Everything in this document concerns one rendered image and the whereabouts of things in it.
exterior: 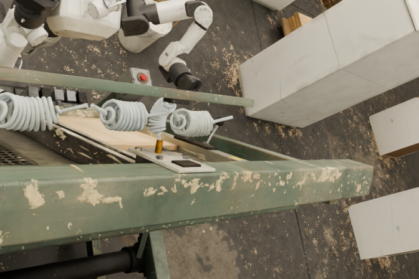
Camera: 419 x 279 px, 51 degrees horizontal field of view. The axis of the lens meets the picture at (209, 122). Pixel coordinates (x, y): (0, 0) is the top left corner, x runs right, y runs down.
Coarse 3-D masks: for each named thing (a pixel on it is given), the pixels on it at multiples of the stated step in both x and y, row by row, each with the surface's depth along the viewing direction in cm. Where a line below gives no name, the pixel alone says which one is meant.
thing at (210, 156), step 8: (144, 128) 184; (160, 136) 176; (168, 136) 172; (176, 144) 168; (184, 144) 165; (192, 144) 162; (184, 152) 165; (192, 152) 162; (200, 152) 158; (208, 152) 155; (216, 152) 154; (208, 160) 155; (216, 160) 152; (224, 160) 149; (232, 160) 147; (240, 160) 146
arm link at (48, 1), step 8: (16, 0) 126; (24, 0) 124; (32, 0) 123; (40, 0) 123; (48, 0) 125; (56, 0) 126; (16, 8) 128; (24, 8) 127; (32, 8) 127; (40, 8) 125; (48, 8) 125; (16, 16) 131; (24, 16) 128; (32, 16) 129; (40, 16) 130; (32, 24) 132
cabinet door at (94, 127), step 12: (60, 120) 183; (72, 120) 188; (84, 120) 194; (96, 120) 199; (84, 132) 164; (96, 132) 168; (108, 132) 173; (120, 132) 178; (132, 132) 181; (120, 144) 150; (132, 144) 154; (144, 144) 157; (168, 144) 166
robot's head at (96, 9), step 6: (96, 0) 159; (114, 0) 163; (90, 6) 159; (96, 6) 157; (102, 6) 158; (114, 6) 163; (90, 12) 161; (96, 12) 159; (102, 12) 159; (108, 12) 163; (96, 18) 160
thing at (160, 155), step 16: (64, 128) 136; (160, 128) 99; (48, 144) 135; (64, 144) 127; (80, 144) 120; (96, 144) 116; (160, 144) 99; (80, 160) 120; (96, 160) 114; (112, 160) 108; (128, 160) 104; (144, 160) 99; (160, 160) 92; (192, 160) 98
